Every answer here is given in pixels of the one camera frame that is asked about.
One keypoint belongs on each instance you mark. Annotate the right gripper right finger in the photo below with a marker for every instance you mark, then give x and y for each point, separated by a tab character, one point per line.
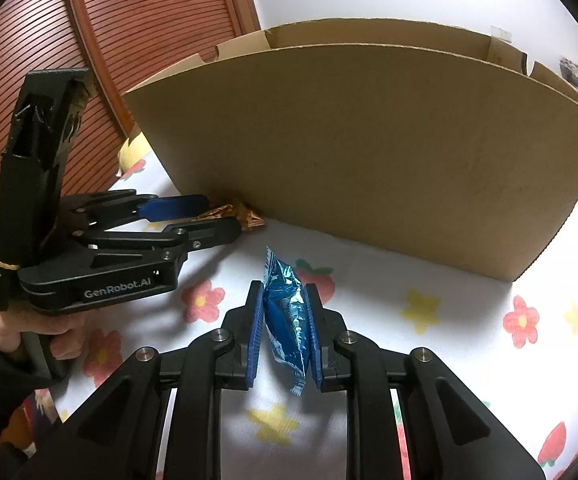
408	414

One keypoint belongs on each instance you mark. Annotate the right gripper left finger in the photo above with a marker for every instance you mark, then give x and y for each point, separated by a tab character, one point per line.
158	414

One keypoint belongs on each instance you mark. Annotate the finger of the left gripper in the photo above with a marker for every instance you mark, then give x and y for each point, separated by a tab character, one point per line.
176	239
116	208

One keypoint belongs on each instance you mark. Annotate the small orange brown candy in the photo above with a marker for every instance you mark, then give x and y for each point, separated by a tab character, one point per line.
249	219

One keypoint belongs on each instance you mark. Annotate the teal candy wrapper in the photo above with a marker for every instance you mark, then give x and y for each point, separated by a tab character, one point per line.
285	314

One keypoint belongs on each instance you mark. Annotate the person's left hand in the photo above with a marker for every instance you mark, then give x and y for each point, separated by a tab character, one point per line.
67	332

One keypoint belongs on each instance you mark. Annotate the yellow Pikachu plush toy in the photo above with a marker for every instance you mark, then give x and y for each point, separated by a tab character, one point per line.
131	152

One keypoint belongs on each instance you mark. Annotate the wooden louvered wardrobe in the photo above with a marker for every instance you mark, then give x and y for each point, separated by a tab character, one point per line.
121	42

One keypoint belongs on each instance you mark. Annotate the brown cardboard box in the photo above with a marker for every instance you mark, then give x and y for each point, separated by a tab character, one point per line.
415	137

